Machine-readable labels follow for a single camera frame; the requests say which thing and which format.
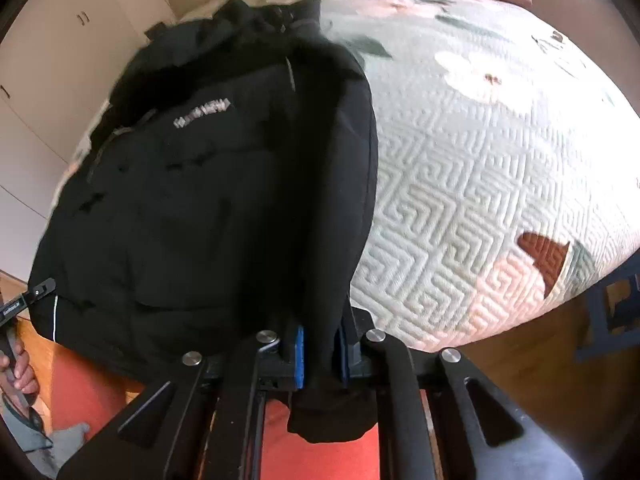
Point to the white floral quilted bedspread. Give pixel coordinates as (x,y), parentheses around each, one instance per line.
(475,185)

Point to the white wardrobe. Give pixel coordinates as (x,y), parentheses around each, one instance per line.
(60,60)

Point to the red floor mat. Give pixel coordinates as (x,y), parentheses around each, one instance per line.
(325,462)

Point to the black hooded jacket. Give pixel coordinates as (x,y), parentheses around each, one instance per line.
(200,210)

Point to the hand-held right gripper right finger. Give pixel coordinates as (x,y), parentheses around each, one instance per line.
(344,360)

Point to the person's left forearm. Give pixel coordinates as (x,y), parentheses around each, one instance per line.
(20,435)

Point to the person's left hand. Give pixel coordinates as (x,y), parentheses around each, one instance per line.
(22,377)

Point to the grey cloth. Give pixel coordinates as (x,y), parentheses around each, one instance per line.
(70,437)

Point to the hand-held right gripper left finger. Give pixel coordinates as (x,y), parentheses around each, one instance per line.
(299,360)

